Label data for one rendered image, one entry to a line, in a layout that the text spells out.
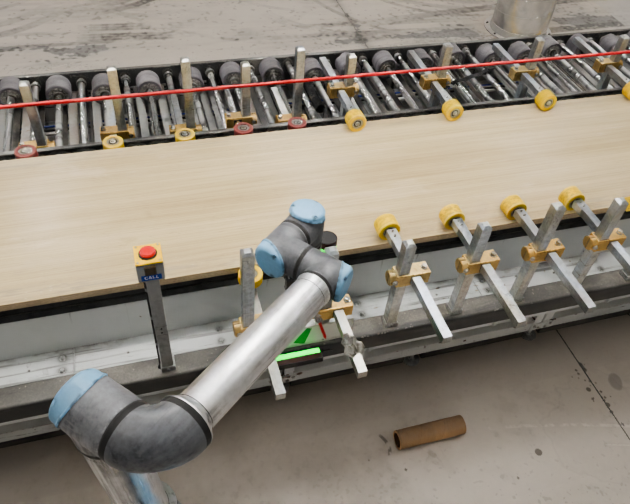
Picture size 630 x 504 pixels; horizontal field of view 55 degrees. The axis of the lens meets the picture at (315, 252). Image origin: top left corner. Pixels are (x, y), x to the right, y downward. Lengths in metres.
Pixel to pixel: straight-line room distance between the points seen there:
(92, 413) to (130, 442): 0.08
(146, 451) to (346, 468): 1.64
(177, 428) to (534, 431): 2.09
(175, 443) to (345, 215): 1.32
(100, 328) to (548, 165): 1.84
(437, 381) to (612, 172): 1.17
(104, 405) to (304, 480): 1.59
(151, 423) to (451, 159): 1.81
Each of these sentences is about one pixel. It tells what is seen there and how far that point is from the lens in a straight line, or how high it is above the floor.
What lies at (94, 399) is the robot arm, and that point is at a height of 1.45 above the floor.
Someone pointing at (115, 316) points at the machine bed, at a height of 0.74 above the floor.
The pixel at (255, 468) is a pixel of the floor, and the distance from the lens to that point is 2.62.
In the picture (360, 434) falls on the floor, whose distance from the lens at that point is 2.71.
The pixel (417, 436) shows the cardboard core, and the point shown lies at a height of 0.08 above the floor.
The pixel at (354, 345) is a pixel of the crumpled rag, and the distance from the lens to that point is 1.87.
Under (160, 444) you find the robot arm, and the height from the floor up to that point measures 1.43.
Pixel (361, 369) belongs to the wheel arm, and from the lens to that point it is 1.84.
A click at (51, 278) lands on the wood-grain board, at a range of 2.07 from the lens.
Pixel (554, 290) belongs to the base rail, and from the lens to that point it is 2.47.
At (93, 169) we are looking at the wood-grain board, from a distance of 2.44.
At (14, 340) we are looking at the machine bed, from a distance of 2.20.
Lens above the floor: 2.39
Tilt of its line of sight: 46 degrees down
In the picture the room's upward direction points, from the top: 6 degrees clockwise
